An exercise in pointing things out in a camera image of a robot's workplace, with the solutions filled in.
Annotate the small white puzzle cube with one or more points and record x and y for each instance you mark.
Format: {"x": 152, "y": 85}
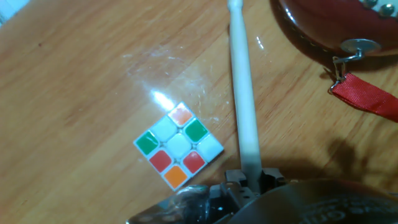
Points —
{"x": 178, "y": 146}

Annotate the red drum white head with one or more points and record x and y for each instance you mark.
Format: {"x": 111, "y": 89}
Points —
{"x": 317, "y": 25}

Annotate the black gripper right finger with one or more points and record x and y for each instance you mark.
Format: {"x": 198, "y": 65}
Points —
{"x": 273, "y": 177}

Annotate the pale wooden drumstick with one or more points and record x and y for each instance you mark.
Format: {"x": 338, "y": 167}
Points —
{"x": 244, "y": 93}

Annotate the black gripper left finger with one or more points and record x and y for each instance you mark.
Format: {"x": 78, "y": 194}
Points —
{"x": 234, "y": 176}

